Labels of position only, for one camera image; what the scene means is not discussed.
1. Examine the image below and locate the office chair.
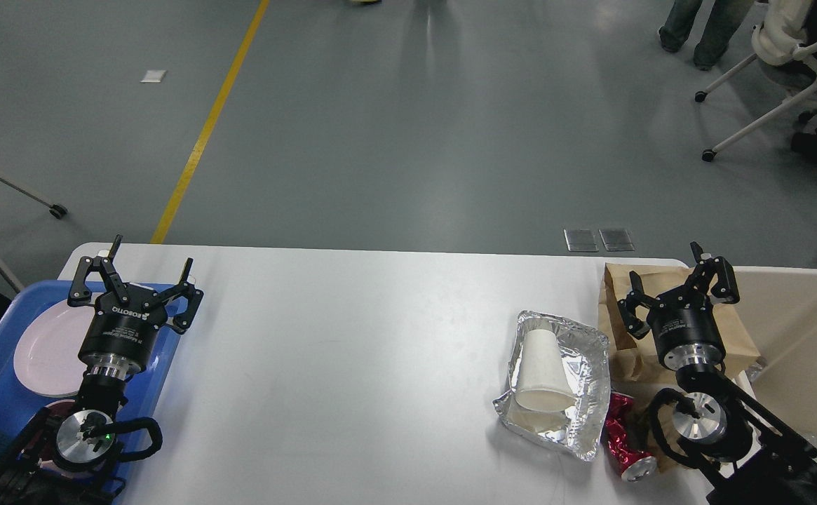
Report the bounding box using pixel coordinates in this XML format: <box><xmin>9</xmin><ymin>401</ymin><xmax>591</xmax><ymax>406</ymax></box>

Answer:
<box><xmin>694</xmin><ymin>1</ymin><xmax>817</xmax><ymax>162</ymax></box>

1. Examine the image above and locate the pink mug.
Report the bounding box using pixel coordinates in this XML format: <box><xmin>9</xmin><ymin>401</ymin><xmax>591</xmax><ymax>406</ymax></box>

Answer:
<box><xmin>39</xmin><ymin>399</ymin><xmax>111</xmax><ymax>480</ymax></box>

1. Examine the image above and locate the floor socket plate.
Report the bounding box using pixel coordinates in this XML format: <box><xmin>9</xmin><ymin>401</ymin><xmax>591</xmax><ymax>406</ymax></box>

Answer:
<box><xmin>563</xmin><ymin>228</ymin><xmax>600</xmax><ymax>253</ymax></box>
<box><xmin>598</xmin><ymin>228</ymin><xmax>635</xmax><ymax>252</ymax></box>

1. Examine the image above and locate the beige plastic bin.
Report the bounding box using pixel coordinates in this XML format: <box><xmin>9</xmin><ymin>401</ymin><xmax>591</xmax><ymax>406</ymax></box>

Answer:
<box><xmin>736</xmin><ymin>267</ymin><xmax>817</xmax><ymax>447</ymax></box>

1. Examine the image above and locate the white paper cup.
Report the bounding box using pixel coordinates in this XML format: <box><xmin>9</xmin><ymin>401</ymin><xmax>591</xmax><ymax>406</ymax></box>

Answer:
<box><xmin>515</xmin><ymin>329</ymin><xmax>575</xmax><ymax>415</ymax></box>

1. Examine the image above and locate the pink plate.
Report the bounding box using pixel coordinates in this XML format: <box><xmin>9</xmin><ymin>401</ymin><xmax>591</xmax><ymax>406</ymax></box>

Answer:
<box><xmin>8</xmin><ymin>281</ymin><xmax>96</xmax><ymax>398</ymax></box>

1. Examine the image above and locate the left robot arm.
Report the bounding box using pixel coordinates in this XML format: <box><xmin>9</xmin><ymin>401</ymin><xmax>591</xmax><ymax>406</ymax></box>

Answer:
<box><xmin>0</xmin><ymin>236</ymin><xmax>204</xmax><ymax>504</ymax></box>

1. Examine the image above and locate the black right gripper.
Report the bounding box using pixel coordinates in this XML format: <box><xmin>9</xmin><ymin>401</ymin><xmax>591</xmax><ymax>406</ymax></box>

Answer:
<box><xmin>617</xmin><ymin>242</ymin><xmax>741</xmax><ymax>370</ymax></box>

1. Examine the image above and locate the crushed red can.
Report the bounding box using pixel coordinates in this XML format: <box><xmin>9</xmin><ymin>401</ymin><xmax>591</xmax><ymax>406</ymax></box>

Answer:
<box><xmin>602</xmin><ymin>392</ymin><xmax>658</xmax><ymax>483</ymax></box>

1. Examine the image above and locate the brown paper bag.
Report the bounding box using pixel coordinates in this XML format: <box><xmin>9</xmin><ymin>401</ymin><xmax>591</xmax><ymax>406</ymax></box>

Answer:
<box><xmin>598</xmin><ymin>263</ymin><xmax>761</xmax><ymax>384</ymax></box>

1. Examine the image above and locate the person in grey jeans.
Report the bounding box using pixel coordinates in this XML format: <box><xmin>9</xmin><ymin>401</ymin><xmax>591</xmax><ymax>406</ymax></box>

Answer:
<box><xmin>657</xmin><ymin>1</ymin><xmax>755</xmax><ymax>72</ymax></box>

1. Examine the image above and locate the blue plastic tray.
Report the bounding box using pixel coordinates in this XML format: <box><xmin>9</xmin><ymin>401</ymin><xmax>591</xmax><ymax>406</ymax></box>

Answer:
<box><xmin>0</xmin><ymin>279</ymin><xmax>180</xmax><ymax>454</ymax></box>

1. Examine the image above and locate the crumpled brown paper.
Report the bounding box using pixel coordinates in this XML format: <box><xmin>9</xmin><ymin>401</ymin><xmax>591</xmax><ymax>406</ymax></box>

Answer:
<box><xmin>627</xmin><ymin>403</ymin><xmax>680</xmax><ymax>473</ymax></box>

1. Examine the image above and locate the floor socket plate left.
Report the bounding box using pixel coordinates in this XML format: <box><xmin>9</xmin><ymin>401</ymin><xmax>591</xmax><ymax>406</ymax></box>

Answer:
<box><xmin>563</xmin><ymin>228</ymin><xmax>600</xmax><ymax>253</ymax></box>

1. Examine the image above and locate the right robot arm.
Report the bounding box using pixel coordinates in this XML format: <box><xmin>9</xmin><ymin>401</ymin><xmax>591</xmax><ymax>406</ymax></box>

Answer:
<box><xmin>617</xmin><ymin>242</ymin><xmax>817</xmax><ymax>504</ymax></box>

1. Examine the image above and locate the aluminium foil tray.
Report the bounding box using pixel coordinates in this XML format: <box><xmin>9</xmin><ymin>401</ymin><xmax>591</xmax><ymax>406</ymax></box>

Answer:
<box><xmin>492</xmin><ymin>310</ymin><xmax>611</xmax><ymax>462</ymax></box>

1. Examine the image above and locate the floor socket plate right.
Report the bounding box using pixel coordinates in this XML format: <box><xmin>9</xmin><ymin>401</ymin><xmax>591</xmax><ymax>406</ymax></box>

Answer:
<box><xmin>598</xmin><ymin>228</ymin><xmax>635</xmax><ymax>252</ymax></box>

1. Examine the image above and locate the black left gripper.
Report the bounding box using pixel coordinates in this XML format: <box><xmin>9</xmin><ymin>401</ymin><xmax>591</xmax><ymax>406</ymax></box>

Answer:
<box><xmin>67</xmin><ymin>235</ymin><xmax>205</xmax><ymax>376</ymax></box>

